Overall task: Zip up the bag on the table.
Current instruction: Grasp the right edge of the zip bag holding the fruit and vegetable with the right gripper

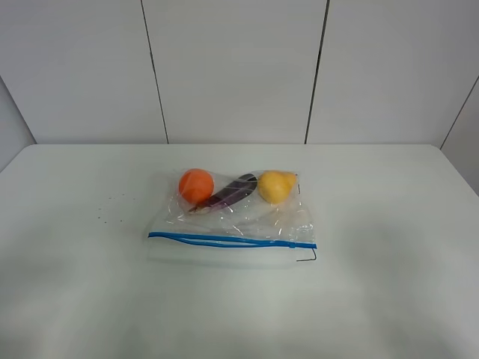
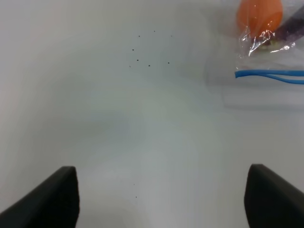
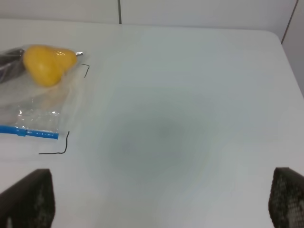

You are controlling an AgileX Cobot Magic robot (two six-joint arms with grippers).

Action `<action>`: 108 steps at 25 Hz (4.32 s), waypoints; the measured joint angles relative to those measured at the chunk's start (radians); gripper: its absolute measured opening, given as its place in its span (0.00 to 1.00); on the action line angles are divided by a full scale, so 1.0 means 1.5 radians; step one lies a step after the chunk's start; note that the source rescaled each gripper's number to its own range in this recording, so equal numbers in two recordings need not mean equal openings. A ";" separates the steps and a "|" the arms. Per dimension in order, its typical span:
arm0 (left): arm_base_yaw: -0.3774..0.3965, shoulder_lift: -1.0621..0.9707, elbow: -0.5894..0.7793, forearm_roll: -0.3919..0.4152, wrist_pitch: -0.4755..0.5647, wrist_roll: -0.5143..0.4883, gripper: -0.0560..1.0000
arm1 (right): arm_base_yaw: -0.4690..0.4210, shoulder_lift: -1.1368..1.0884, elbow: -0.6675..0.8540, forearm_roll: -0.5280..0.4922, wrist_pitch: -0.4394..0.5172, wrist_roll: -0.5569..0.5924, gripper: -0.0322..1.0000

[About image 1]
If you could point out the clear plastic zip bag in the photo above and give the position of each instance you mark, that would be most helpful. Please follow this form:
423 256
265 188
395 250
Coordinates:
249 234

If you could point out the purple eggplant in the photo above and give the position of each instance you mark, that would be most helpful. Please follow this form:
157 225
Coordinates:
232 193

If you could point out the orange fruit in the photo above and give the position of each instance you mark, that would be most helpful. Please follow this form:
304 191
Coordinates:
196 185

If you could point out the black corner mark on table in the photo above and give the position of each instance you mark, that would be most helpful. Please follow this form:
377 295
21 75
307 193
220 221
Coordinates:
306 255

